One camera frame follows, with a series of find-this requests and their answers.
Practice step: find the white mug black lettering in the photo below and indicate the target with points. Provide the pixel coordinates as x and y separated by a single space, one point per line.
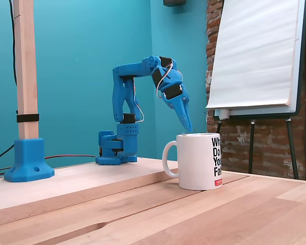
193 163

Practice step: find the white flipchart paper pad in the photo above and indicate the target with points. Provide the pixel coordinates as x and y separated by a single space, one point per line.
255 56

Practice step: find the flipchart easel stand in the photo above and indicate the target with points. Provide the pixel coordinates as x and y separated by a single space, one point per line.
302 76

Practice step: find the black wall-mounted box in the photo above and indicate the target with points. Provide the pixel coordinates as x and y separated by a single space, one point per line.
174 2

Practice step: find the wooden post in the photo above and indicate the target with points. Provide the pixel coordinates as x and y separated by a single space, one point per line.
26 63

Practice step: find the blue post base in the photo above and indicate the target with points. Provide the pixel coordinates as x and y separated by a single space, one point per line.
29 160

